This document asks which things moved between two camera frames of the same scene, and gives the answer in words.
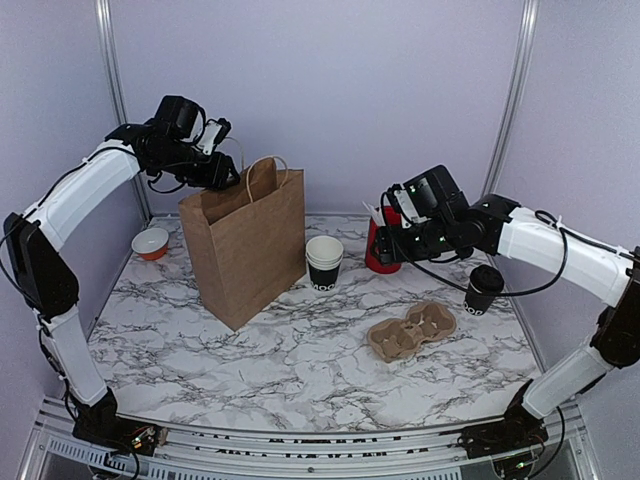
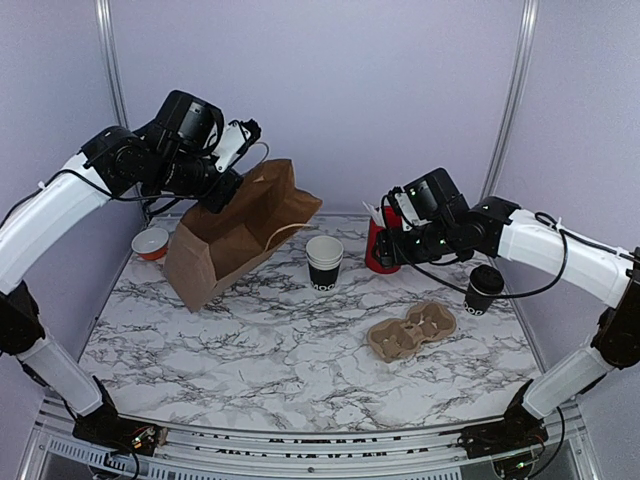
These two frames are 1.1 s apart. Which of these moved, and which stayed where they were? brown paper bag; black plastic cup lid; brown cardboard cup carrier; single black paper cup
Moved: brown paper bag
Stayed: single black paper cup; black plastic cup lid; brown cardboard cup carrier
